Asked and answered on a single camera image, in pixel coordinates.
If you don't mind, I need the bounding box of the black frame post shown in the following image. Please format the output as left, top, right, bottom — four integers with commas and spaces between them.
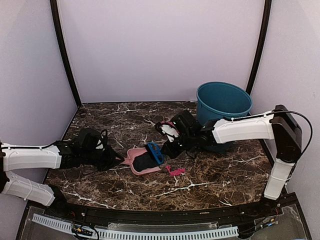
245, 0, 272, 95
49, 0, 82, 108

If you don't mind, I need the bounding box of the black table front rail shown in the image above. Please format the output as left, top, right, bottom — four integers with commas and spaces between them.
44, 194, 287, 226

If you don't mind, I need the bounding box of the pink plastic dustpan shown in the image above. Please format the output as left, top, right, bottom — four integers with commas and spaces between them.
121, 148, 161, 176

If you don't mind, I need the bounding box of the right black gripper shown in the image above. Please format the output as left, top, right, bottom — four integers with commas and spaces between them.
160, 131, 196, 160

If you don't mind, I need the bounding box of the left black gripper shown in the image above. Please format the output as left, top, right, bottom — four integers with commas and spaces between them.
81, 145, 124, 172

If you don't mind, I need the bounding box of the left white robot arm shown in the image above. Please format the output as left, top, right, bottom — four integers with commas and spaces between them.
0, 128, 125, 218

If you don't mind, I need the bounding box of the left black frame post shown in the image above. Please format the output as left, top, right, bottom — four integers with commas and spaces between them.
49, 0, 82, 108

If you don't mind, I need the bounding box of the white slotted cable duct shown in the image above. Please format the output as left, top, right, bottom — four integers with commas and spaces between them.
31, 213, 239, 240

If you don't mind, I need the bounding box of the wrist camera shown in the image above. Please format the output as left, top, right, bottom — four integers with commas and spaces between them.
95, 129, 108, 150
154, 122, 180, 142

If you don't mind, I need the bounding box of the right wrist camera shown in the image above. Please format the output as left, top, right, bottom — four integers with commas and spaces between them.
154, 122, 180, 142

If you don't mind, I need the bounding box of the blue hand brush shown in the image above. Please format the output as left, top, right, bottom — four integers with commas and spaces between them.
145, 142, 165, 165

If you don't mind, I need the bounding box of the blue plastic waste bin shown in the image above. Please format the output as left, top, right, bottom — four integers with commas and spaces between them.
196, 81, 253, 154

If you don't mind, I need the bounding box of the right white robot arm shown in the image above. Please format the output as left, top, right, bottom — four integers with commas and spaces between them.
155, 105, 307, 217

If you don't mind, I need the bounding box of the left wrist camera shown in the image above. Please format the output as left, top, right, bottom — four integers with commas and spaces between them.
95, 129, 108, 150

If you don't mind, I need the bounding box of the pink paper scrap back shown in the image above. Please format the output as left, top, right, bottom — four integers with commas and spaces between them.
161, 121, 175, 127

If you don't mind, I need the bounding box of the right black frame post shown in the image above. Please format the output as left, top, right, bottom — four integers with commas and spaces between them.
245, 0, 272, 95

